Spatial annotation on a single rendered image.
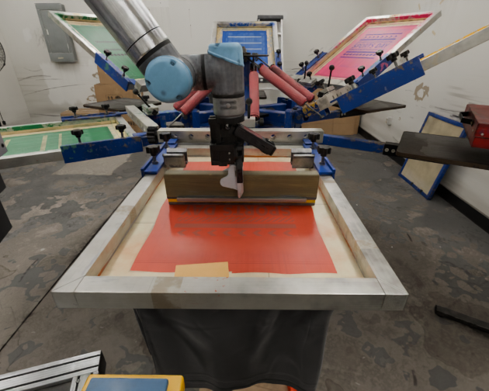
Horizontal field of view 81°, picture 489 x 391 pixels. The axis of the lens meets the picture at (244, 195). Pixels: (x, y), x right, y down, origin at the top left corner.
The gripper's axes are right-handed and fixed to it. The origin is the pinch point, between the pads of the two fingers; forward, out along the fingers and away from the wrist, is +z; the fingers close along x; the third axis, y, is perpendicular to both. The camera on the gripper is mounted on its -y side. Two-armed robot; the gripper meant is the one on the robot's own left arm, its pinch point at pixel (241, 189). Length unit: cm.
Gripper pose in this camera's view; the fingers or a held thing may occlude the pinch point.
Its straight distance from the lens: 77.7
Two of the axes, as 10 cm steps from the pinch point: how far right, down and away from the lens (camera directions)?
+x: -0.1, 4.6, -8.9
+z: 0.4, 8.9, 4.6
